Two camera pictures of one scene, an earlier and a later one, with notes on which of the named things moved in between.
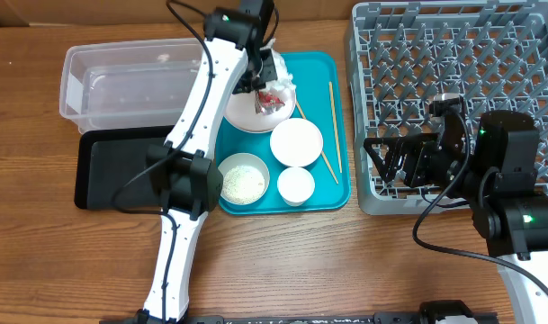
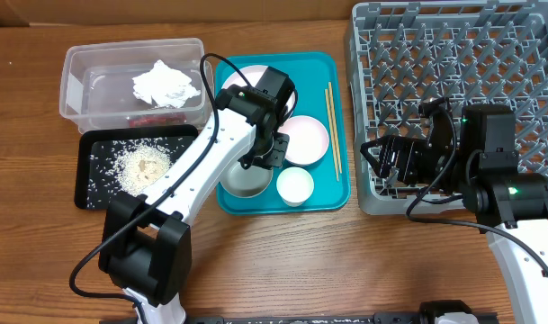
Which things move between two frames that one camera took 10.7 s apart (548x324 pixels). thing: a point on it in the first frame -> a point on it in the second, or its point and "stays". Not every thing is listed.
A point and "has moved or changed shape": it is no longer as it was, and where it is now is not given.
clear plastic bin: [130, 83] stays
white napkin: [283, 86] has moved or changed shape
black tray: [112, 168] stays
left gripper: [269, 72] -> [276, 156]
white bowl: [296, 142] has moved or changed shape
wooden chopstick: [332, 171] -> [332, 132]
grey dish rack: [494, 56] stays
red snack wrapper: [266, 103] has moved or changed shape
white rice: [243, 184] -> [128, 166]
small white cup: [295, 185] stays
